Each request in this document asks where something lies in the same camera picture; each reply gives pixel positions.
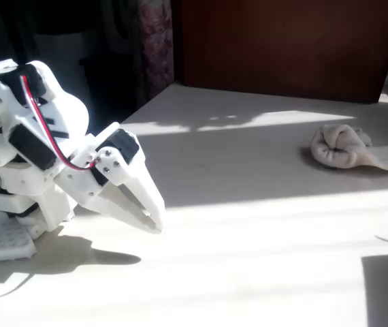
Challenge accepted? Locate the white cloth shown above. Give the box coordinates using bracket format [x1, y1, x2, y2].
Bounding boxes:
[309, 123, 388, 173]

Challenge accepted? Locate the floral patterned curtain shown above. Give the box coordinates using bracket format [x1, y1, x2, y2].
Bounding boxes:
[134, 0, 176, 102]

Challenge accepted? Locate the dark brown wooden cabinet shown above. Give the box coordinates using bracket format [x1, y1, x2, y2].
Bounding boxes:
[179, 0, 388, 105]

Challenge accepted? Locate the red white black servo cable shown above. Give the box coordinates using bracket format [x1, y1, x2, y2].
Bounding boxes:
[20, 74, 99, 171]

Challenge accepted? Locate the white perforated base plate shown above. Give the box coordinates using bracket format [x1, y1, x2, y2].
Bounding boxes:
[0, 211, 38, 265]

